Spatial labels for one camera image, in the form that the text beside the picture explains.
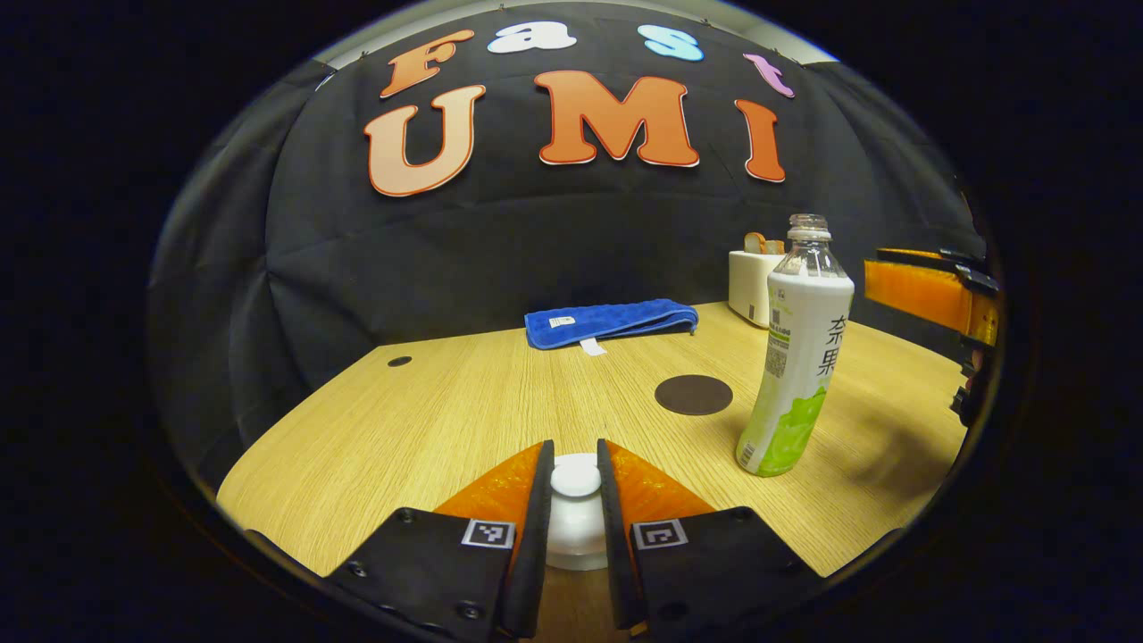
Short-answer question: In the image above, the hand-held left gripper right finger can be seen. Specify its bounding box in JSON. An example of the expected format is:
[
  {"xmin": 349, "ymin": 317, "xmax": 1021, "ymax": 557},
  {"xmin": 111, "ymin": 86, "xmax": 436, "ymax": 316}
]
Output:
[{"xmin": 597, "ymin": 438, "xmax": 827, "ymax": 635}]

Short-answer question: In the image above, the blue towel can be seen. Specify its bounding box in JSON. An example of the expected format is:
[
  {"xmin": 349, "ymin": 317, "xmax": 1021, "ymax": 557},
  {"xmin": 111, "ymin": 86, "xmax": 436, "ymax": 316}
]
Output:
[{"xmin": 524, "ymin": 298, "xmax": 700, "ymax": 356}]

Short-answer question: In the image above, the dark round coaster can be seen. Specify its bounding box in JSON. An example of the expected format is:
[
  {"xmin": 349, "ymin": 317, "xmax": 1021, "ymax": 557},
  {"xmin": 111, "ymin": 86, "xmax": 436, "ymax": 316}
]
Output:
[{"xmin": 655, "ymin": 374, "xmax": 734, "ymax": 417}]

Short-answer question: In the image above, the white toaster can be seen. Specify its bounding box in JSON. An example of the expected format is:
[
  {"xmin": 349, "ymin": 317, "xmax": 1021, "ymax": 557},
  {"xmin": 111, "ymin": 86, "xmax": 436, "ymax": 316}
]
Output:
[{"xmin": 728, "ymin": 250, "xmax": 787, "ymax": 330}]

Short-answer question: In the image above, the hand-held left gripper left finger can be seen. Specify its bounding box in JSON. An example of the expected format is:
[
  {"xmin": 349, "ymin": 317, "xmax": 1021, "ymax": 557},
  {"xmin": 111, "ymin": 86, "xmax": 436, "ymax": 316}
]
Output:
[{"xmin": 326, "ymin": 439, "xmax": 556, "ymax": 639}]

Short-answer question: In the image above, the white teacup lid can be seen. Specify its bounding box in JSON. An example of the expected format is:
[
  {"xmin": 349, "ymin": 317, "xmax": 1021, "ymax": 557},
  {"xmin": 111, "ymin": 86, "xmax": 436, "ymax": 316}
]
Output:
[{"xmin": 546, "ymin": 453, "xmax": 610, "ymax": 572}]

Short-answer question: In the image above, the white green label water bottle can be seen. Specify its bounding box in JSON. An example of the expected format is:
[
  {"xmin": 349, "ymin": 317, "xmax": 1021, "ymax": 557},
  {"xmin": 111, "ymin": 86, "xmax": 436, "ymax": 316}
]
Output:
[{"xmin": 735, "ymin": 213, "xmax": 855, "ymax": 478}]

